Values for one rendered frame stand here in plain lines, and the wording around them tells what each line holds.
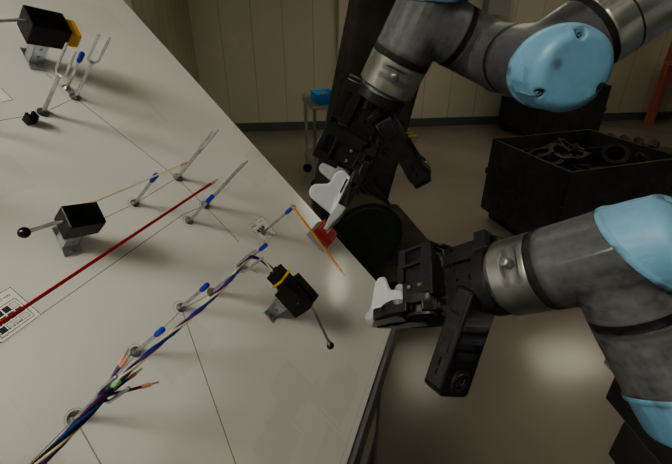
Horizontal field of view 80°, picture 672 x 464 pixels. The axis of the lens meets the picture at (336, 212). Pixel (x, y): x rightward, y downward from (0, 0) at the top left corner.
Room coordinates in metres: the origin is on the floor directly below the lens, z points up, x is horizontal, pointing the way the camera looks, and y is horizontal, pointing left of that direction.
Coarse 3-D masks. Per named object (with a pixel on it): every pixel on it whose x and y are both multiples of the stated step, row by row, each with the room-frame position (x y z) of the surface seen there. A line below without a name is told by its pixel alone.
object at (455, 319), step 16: (464, 288) 0.33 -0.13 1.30; (464, 304) 0.32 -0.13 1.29; (480, 304) 0.32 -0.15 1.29; (448, 320) 0.32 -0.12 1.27; (464, 320) 0.31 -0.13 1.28; (480, 320) 0.32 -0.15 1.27; (448, 336) 0.31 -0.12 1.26; (464, 336) 0.30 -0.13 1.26; (480, 336) 0.31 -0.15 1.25; (448, 352) 0.30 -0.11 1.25; (464, 352) 0.30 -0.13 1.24; (480, 352) 0.31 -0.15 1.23; (432, 368) 0.30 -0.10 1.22; (448, 368) 0.29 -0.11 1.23; (464, 368) 0.30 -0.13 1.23; (432, 384) 0.29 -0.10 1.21; (448, 384) 0.28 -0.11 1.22; (464, 384) 0.29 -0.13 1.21
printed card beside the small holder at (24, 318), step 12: (12, 288) 0.39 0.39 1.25; (0, 300) 0.37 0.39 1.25; (12, 300) 0.38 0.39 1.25; (24, 300) 0.39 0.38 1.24; (0, 312) 0.36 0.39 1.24; (12, 312) 0.37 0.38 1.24; (24, 312) 0.38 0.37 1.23; (36, 312) 0.38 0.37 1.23; (12, 324) 0.36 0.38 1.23; (24, 324) 0.36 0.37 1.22; (0, 336) 0.34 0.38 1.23
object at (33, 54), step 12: (24, 12) 0.68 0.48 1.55; (36, 12) 0.69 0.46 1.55; (48, 12) 0.71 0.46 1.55; (24, 24) 0.68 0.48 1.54; (36, 24) 0.67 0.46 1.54; (48, 24) 0.69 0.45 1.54; (60, 24) 0.71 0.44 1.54; (24, 36) 0.68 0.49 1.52; (36, 36) 0.68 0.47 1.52; (48, 36) 0.69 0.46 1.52; (60, 36) 0.70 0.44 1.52; (24, 48) 0.73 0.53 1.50; (36, 48) 0.70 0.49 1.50; (48, 48) 0.72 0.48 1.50; (60, 48) 0.71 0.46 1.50; (36, 60) 0.71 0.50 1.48
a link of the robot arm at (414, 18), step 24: (408, 0) 0.51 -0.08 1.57; (432, 0) 0.50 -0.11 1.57; (456, 0) 0.50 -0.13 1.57; (384, 24) 0.54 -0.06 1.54; (408, 24) 0.51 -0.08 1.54; (432, 24) 0.50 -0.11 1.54; (456, 24) 0.50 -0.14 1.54; (384, 48) 0.52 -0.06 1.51; (408, 48) 0.51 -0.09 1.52; (432, 48) 0.51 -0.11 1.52; (456, 48) 0.51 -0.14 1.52
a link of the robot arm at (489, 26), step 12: (480, 12) 0.52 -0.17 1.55; (480, 24) 0.51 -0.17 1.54; (492, 24) 0.51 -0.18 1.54; (504, 24) 0.49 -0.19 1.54; (468, 36) 0.50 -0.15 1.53; (480, 36) 0.51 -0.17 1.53; (492, 36) 0.48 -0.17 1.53; (468, 48) 0.51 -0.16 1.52; (480, 48) 0.49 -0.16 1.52; (456, 60) 0.51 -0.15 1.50; (468, 60) 0.51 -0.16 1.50; (480, 60) 0.48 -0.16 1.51; (456, 72) 0.54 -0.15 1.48; (468, 72) 0.52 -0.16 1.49; (480, 72) 0.48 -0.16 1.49; (480, 84) 0.51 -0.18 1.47
